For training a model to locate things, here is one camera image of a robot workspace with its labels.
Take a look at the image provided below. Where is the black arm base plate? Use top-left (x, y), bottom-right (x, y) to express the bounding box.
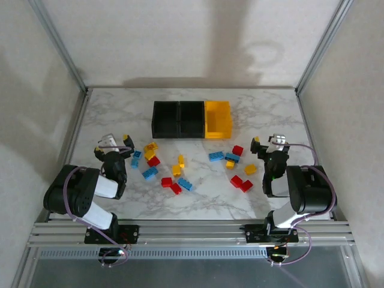
top-left (84, 224), bottom-right (140, 244)
top-left (244, 223), bottom-right (300, 244)

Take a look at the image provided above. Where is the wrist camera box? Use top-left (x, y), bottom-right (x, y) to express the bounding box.
top-left (274, 133), bottom-right (290, 151)
top-left (100, 133), bottom-right (119, 152)

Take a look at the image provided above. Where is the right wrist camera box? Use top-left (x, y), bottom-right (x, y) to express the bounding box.
top-left (274, 133), bottom-right (290, 151)

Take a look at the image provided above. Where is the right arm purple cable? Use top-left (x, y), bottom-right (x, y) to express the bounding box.
top-left (266, 143), bottom-right (337, 266)

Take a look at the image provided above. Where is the black plastic bin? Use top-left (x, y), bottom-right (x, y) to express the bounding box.
top-left (151, 100), bottom-right (181, 139)
top-left (178, 100), bottom-right (206, 139)

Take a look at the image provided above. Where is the aluminium side rail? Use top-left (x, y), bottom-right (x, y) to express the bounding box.
top-left (44, 88), bottom-right (93, 223)
top-left (295, 88), bottom-right (335, 221)

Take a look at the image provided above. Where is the aluminium frame post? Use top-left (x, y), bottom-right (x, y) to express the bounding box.
top-left (295, 0), bottom-right (352, 94)
top-left (28, 0), bottom-right (89, 92)

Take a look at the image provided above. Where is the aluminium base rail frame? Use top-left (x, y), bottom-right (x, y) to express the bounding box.
top-left (28, 220), bottom-right (356, 248)

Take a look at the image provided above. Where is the grey metal panel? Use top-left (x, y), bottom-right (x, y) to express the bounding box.
top-left (11, 257), bottom-right (370, 288)

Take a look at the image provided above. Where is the slotted grey cable duct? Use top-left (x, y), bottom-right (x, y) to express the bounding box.
top-left (38, 247), bottom-right (269, 260)

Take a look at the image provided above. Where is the yellow plastic bin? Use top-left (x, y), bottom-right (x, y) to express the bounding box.
top-left (204, 100), bottom-right (234, 140)

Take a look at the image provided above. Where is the small black controller board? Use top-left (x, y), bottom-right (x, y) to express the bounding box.
top-left (98, 247), bottom-right (130, 268)
top-left (266, 244), bottom-right (290, 268)

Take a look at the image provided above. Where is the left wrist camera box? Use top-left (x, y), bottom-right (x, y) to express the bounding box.
top-left (100, 133), bottom-right (119, 152)

